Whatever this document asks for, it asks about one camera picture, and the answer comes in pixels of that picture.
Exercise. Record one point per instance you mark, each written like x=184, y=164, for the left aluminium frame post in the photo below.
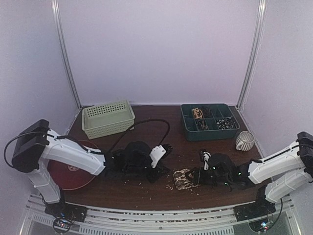
x=64, y=53

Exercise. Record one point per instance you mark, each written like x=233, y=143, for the red round tray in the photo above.
x=68, y=177

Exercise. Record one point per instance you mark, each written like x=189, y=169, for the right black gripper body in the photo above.
x=198, y=176

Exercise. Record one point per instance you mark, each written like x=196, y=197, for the aluminium frame post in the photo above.
x=256, y=42
x=64, y=53

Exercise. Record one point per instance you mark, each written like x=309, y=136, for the striped ceramic mug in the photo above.
x=244, y=141

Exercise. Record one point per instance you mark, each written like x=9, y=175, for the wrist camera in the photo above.
x=204, y=157
x=158, y=152

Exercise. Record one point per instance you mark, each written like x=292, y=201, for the black white small clips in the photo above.
x=226, y=123

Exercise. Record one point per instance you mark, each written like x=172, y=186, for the pale green plastic basket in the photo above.
x=107, y=119

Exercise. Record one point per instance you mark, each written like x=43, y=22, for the tan rubber bands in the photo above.
x=197, y=113

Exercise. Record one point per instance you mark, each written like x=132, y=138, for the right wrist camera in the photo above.
x=204, y=157

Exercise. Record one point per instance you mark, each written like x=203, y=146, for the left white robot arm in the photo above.
x=39, y=143

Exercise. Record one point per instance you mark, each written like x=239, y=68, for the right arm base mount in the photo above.
x=261, y=212

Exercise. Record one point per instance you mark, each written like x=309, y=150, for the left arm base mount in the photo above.
x=65, y=215

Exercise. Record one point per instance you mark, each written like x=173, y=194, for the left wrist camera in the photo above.
x=158, y=152

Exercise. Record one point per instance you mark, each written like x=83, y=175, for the dark green compartment organizer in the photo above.
x=211, y=112

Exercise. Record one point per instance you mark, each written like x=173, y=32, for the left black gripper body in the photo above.
x=133, y=171

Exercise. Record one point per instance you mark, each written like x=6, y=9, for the patterned paisley necktie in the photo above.
x=181, y=181

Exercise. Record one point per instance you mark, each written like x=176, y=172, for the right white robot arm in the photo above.
x=294, y=165

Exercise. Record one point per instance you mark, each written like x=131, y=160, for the right aluminium frame post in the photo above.
x=256, y=42

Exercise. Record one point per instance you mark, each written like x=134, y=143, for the front aluminium rail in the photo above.
x=211, y=221

